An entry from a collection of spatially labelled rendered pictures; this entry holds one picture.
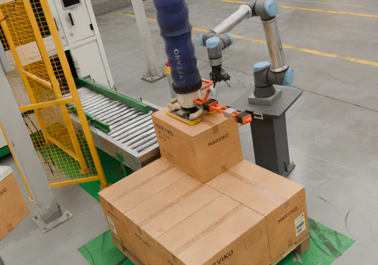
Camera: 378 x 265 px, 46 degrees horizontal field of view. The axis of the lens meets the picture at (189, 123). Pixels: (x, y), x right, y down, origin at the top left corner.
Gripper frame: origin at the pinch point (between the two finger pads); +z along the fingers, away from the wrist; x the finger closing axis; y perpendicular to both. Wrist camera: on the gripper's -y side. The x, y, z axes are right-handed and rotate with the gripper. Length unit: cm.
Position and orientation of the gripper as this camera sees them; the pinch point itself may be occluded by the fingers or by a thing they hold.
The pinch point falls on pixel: (223, 91)
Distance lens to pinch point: 301.2
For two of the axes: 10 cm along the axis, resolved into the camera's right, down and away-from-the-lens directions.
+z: 1.8, 8.7, 4.5
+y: -5.8, -2.7, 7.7
